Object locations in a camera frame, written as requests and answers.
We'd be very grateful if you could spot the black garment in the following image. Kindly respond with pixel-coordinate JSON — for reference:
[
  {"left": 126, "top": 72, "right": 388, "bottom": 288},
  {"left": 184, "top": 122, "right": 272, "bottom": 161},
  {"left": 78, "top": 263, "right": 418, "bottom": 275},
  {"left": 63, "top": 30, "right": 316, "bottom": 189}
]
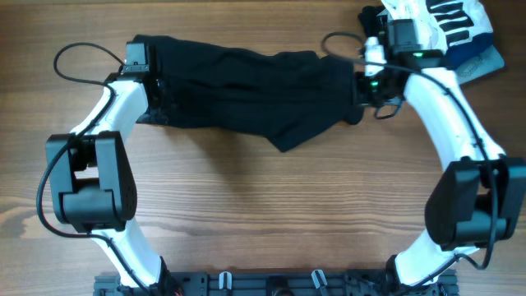
[
  {"left": 358, "top": 6, "right": 388, "bottom": 38},
  {"left": 134, "top": 35, "right": 364, "bottom": 152}
]

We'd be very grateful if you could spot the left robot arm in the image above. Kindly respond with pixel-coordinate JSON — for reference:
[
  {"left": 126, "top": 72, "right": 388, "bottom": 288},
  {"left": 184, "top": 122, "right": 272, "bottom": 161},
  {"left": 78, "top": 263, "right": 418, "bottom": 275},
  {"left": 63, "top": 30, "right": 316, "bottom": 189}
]
[{"left": 36, "top": 42, "right": 182, "bottom": 295}]

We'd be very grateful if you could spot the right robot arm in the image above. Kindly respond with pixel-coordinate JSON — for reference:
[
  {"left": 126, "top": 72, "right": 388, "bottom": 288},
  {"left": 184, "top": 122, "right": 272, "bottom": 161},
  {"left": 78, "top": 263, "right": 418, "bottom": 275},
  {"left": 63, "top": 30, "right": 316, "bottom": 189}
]
[{"left": 357, "top": 19, "right": 525, "bottom": 289}]

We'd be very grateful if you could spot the black garment in pile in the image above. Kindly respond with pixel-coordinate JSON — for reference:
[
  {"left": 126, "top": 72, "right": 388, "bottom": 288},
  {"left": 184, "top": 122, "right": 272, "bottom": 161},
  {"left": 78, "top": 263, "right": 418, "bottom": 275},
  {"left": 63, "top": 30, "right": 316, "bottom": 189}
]
[{"left": 358, "top": 6, "right": 388, "bottom": 38}]

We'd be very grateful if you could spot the blue garment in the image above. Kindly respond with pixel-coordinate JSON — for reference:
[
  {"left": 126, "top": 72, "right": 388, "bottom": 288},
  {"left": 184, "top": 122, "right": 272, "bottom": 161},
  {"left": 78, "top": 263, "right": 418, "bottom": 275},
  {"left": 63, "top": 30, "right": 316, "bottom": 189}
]
[{"left": 445, "top": 33, "right": 494, "bottom": 70}]

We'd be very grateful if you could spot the white black striped shirt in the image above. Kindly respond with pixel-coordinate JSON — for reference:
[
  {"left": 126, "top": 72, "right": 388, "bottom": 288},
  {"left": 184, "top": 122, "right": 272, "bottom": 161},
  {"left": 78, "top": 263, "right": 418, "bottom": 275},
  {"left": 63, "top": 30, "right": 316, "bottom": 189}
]
[{"left": 381, "top": 0, "right": 493, "bottom": 53}]

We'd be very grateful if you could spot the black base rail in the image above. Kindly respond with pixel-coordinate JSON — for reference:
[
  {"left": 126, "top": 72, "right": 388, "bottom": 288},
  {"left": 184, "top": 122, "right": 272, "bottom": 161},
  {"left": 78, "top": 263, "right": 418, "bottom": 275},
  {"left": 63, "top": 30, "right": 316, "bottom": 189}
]
[{"left": 93, "top": 270, "right": 460, "bottom": 296}]

